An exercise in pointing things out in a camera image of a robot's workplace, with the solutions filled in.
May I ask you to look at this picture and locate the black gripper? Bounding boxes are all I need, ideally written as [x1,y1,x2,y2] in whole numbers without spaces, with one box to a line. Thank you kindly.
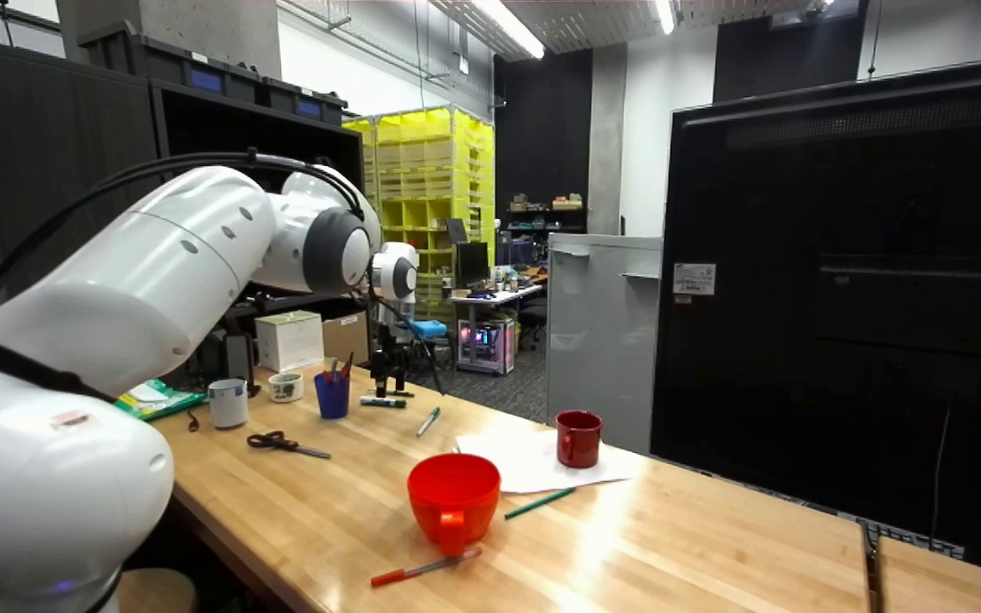
[367,319,416,399]

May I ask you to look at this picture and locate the cardboard box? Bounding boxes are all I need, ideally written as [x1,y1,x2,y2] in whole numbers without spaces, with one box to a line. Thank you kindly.
[321,309,376,368]

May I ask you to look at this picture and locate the dark blue plastic cup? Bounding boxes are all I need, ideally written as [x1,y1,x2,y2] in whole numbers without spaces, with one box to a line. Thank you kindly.
[314,368,355,423]

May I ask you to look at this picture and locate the blue office chair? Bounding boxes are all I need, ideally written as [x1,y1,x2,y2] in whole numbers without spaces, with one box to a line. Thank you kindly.
[401,316,452,390]

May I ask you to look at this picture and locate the small white cup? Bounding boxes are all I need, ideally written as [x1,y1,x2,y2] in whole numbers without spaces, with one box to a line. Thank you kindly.
[267,368,307,406]

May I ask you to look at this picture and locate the white box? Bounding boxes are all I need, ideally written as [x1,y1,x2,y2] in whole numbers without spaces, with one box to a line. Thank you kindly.
[254,307,327,375]

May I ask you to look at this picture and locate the cluttered background desk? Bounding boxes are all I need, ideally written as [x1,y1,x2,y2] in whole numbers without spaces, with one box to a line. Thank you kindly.
[450,282,548,378]

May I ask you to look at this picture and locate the red plastic bowl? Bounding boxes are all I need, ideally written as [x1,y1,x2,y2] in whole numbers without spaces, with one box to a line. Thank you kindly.
[407,451,504,559]

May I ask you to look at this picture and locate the dark computer monitor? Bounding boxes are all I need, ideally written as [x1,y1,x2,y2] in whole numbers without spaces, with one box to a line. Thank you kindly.
[452,239,493,289]

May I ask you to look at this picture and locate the white paper sheet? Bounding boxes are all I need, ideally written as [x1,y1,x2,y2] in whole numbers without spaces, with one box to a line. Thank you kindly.
[452,423,643,499]

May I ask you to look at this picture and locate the white mug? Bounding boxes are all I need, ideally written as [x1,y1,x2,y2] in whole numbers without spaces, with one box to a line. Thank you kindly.
[204,375,254,433]

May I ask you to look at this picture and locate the green thin pencil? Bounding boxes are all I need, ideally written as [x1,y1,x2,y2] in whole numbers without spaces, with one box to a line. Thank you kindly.
[500,484,578,524]

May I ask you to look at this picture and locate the red thin stick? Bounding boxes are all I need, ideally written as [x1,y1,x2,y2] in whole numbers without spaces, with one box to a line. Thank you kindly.
[367,547,485,592]

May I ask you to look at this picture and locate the red mug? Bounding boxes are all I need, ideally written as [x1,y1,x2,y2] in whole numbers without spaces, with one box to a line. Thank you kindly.
[552,409,607,475]

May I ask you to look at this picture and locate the gray metal cabinet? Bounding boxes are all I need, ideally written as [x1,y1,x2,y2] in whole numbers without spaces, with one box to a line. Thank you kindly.
[543,231,668,456]

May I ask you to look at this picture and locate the dark cluttered shelf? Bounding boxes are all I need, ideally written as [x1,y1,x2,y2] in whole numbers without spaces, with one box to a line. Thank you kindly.
[500,190,590,269]

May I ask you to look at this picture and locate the yellow storage shelving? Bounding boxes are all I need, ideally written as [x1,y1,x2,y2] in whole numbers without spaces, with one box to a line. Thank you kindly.
[340,106,500,319]

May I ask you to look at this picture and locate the green flat package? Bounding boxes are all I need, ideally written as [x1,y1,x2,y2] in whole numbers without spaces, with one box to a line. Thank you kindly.
[114,378,209,423]

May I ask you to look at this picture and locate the round wooden stool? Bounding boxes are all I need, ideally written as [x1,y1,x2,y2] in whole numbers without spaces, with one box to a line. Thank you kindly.
[114,565,200,613]

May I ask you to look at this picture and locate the white label sticker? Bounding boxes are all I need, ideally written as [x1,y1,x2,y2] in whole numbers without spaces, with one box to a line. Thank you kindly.
[671,260,718,299]

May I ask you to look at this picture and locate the long ceiling light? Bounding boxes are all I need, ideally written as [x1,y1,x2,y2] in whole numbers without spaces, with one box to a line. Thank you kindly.
[466,0,548,63]
[648,0,680,38]

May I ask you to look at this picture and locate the black shelving unit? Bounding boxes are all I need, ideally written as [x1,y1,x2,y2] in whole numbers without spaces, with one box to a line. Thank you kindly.
[0,28,367,390]

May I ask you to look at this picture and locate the large black panel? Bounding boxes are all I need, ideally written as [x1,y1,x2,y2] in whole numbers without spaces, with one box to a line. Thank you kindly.
[652,56,981,577]

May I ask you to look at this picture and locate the black handled scissors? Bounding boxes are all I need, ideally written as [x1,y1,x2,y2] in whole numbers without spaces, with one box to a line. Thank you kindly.
[247,431,334,465]

